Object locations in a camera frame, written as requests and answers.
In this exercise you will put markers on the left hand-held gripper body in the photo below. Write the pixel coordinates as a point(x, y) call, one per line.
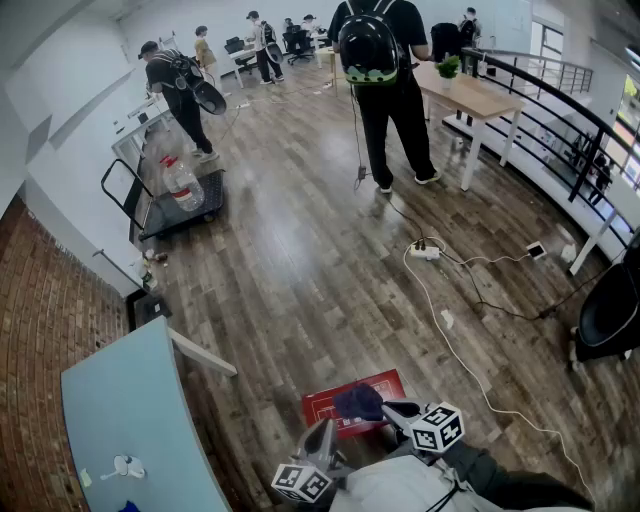
point(302, 482)

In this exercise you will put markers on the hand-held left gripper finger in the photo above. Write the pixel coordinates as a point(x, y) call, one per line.
point(332, 447)
point(311, 445)

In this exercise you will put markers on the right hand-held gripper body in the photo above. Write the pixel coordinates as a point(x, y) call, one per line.
point(437, 427)

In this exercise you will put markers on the red box with white print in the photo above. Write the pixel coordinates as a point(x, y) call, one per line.
point(322, 410)

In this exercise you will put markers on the dark blue cloth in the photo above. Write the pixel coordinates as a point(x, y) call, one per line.
point(357, 402)

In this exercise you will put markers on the person's right forearm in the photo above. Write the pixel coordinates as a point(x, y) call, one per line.
point(500, 480)

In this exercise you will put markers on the white paper scrap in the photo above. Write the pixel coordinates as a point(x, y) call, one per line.
point(447, 319)

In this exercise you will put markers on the white power strip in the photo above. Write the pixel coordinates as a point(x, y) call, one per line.
point(425, 251)
point(242, 105)

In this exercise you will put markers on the small blue object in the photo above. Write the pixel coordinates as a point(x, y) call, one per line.
point(132, 507)

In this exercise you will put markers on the small white plastic object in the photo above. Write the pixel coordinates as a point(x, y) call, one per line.
point(125, 467)

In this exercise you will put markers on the light blue table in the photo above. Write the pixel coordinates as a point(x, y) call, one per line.
point(130, 400)

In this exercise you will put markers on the white phone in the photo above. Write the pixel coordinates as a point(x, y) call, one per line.
point(536, 250)

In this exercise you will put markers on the yellow sticky note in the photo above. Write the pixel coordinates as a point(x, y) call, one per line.
point(86, 477)

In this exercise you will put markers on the crumpled white paper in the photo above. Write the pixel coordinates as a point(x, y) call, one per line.
point(568, 251)

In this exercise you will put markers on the green plastic bottle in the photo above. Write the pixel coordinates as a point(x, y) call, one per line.
point(147, 282)

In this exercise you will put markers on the white plastic bag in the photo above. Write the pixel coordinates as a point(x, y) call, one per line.
point(139, 266)

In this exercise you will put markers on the grey metal rod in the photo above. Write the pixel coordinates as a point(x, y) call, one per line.
point(117, 270)

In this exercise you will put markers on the black platform trolley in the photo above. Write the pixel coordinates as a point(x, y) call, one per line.
point(155, 217)

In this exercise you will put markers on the large clear water bottle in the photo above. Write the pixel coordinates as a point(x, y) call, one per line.
point(184, 187)

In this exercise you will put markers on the wooden table with white legs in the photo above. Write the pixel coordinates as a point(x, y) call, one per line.
point(475, 95)

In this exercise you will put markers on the potted green plant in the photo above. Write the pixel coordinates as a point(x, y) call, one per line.
point(447, 67)

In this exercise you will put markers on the white desk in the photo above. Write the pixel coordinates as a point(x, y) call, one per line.
point(242, 51)
point(125, 140)

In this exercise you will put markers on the small wooden table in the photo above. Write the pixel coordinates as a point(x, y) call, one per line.
point(327, 52)

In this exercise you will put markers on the black and green backpack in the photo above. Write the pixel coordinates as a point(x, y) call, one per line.
point(367, 45)

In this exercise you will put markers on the black bag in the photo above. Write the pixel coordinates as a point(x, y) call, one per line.
point(445, 40)

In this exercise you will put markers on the black office chair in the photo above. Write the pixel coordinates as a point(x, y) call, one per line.
point(240, 60)
point(297, 42)

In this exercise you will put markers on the white step ladder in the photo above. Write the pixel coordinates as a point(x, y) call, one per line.
point(170, 40)

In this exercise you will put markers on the white bench frame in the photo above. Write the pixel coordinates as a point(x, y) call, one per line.
point(593, 241)

